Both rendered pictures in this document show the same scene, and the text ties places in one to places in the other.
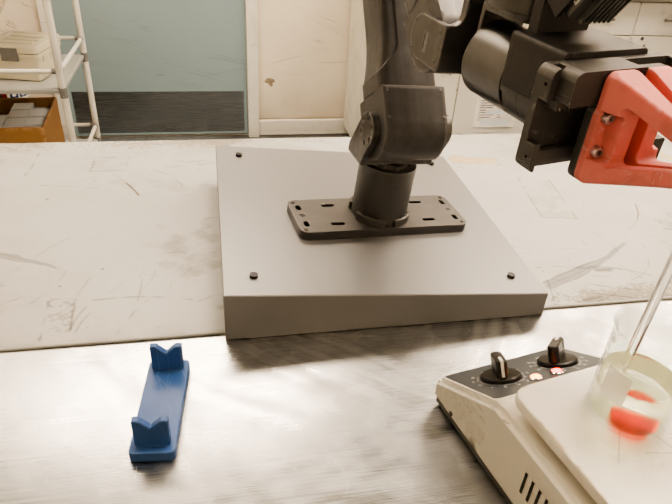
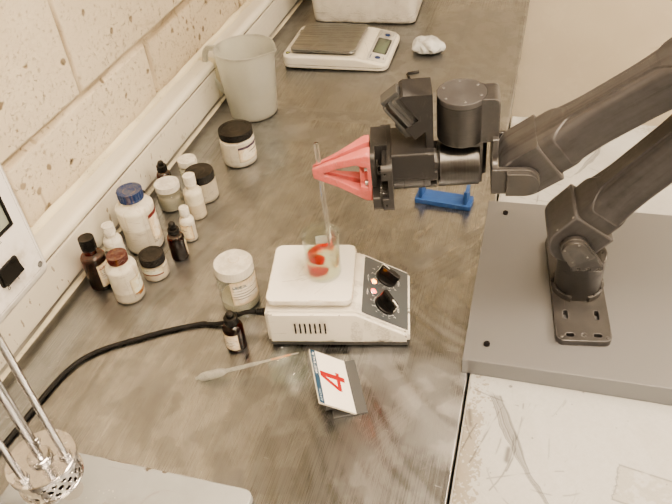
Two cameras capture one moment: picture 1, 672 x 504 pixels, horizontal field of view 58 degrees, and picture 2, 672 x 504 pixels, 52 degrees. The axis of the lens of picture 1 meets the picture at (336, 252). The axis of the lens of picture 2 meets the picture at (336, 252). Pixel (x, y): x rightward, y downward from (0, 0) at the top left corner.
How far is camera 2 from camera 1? 1.12 m
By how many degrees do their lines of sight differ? 89
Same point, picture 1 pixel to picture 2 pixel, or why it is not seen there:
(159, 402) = (444, 196)
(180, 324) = not seen: hidden behind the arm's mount
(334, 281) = (495, 246)
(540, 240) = (569, 434)
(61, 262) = (580, 176)
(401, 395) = (418, 276)
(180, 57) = not seen: outside the picture
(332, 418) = (415, 248)
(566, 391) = (345, 260)
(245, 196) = not seen: hidden behind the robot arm
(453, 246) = (532, 325)
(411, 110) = (558, 209)
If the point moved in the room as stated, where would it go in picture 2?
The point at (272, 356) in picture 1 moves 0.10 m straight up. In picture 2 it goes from (467, 238) to (470, 189)
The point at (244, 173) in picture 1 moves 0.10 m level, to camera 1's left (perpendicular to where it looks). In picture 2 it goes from (651, 227) to (662, 192)
